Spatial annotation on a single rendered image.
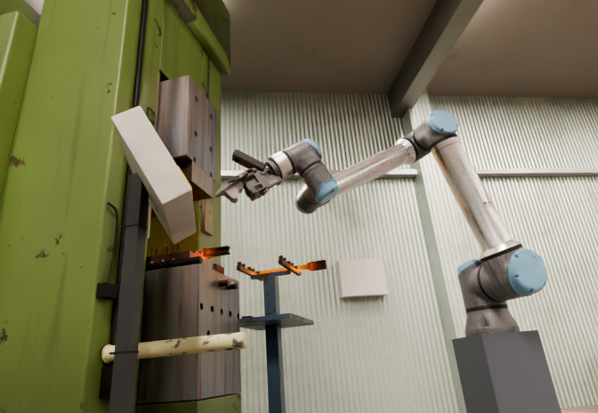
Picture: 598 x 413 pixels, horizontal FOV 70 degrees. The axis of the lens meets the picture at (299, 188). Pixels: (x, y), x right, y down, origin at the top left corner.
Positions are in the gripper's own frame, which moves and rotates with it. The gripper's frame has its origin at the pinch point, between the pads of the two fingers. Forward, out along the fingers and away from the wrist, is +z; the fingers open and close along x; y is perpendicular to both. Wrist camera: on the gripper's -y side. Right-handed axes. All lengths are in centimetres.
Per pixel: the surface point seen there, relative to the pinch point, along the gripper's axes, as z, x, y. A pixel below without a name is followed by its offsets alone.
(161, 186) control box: 17.0, -27.0, 1.9
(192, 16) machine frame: -51, 50, -113
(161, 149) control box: 12.3, -27.0, -7.1
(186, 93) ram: -19, 31, -59
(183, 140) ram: -7, 31, -39
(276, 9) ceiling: -184, 176, -203
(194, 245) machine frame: 6, 74, -9
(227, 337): 19.7, 0.0, 39.3
